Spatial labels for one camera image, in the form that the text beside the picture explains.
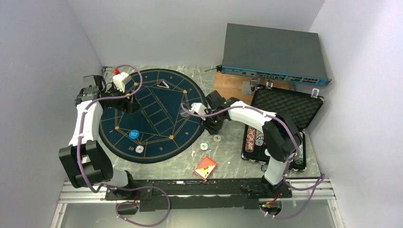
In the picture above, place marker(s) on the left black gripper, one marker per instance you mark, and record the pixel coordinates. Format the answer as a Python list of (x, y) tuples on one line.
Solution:
[(129, 105)]

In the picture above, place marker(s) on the green chip roll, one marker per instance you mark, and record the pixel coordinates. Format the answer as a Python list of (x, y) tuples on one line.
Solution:
[(300, 161)]

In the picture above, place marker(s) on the aluminium frame rail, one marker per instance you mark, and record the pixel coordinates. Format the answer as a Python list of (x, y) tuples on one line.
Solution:
[(78, 188)]

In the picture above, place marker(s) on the triangular red black marker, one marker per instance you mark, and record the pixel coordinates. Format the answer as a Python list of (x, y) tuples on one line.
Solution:
[(163, 84)]

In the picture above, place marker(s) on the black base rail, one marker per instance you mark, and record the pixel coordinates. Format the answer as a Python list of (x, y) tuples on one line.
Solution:
[(246, 193)]

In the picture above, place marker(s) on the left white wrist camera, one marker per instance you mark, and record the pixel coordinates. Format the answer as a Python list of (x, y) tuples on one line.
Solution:
[(120, 79)]

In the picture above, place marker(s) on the light blue 10 chip stack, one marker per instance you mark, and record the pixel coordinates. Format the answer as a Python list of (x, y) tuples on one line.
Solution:
[(204, 146)]

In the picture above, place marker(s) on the red playing card box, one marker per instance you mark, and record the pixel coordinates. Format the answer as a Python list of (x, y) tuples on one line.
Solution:
[(205, 168)]

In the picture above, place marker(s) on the grey network switch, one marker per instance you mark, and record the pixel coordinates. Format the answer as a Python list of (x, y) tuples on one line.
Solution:
[(273, 54)]

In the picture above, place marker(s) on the red chip roll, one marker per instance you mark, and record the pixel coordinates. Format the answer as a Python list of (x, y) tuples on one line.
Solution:
[(250, 139)]

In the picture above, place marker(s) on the grey dealer button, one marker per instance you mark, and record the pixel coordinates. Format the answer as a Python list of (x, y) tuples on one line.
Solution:
[(183, 113)]

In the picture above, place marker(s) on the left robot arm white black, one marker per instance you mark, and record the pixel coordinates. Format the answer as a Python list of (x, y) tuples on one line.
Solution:
[(84, 160)]

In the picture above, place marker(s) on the round dark blue poker mat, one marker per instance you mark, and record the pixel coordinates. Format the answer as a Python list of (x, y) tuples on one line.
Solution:
[(163, 132)]

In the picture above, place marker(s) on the yellow 50 chip stack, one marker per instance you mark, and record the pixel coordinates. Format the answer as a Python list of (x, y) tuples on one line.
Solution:
[(217, 138)]

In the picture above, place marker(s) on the wooden board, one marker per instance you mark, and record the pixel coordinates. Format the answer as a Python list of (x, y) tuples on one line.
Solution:
[(235, 86)]

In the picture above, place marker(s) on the blue round blind button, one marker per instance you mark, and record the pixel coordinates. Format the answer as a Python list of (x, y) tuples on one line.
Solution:
[(134, 134)]

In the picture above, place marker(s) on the white chip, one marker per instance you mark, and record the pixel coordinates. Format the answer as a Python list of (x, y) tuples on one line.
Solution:
[(139, 149)]

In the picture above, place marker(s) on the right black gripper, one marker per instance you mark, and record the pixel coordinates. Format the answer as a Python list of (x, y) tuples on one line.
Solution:
[(212, 129)]

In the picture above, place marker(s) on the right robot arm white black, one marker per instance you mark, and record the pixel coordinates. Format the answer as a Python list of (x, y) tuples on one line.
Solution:
[(280, 134)]

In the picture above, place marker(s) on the black poker chip case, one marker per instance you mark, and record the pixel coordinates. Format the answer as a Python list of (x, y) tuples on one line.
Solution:
[(300, 106)]

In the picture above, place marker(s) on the blue grey chip roll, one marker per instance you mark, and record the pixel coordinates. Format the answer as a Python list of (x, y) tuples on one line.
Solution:
[(259, 138)]

